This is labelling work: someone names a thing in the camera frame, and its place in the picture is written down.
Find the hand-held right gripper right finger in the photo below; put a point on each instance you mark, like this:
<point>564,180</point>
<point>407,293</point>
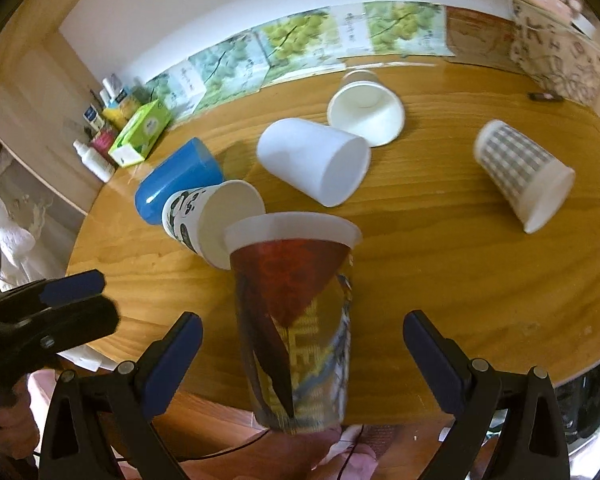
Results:
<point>430,362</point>

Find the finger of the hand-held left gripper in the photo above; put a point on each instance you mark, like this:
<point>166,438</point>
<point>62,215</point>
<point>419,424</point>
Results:
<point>80,321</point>
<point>75,285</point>

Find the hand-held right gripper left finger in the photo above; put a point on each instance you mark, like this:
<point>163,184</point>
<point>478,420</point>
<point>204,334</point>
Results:
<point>174,362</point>

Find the red printed tall paper cup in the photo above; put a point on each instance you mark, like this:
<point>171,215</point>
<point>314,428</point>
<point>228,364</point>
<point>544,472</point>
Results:
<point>300,340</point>

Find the blue plastic cup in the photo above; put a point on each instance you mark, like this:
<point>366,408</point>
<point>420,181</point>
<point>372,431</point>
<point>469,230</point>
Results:
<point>180,175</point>

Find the panda print paper cup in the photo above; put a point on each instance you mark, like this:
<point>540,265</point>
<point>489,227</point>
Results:
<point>220,215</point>

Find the grey checked paper cup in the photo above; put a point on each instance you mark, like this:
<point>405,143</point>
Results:
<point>515,160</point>

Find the plain white paper cup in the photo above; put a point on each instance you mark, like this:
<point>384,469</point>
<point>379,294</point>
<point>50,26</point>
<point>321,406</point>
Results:
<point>365,110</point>
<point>310,155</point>

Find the person's left hand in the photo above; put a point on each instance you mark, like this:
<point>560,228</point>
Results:
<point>15,430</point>

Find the white cloth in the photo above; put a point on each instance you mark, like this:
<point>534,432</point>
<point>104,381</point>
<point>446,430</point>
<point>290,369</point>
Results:
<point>10,240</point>

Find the small white dropper bottle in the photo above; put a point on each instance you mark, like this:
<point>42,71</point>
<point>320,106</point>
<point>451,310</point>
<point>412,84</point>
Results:
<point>94,161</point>

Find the small pink box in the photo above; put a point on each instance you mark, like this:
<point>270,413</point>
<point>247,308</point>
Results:
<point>104,141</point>

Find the green tissue box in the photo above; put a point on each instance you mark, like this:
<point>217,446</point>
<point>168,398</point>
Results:
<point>135,135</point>

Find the small white blue box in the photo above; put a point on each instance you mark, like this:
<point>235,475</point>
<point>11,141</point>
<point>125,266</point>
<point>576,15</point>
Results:
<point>93,116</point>

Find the small black device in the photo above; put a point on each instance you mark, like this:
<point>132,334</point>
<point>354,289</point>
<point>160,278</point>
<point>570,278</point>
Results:
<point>541,96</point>

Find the grape printed paper strip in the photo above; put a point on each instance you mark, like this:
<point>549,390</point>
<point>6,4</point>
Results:
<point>290,40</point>

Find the beige patterned bag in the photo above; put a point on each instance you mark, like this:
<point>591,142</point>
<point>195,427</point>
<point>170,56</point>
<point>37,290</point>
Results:
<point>555,50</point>

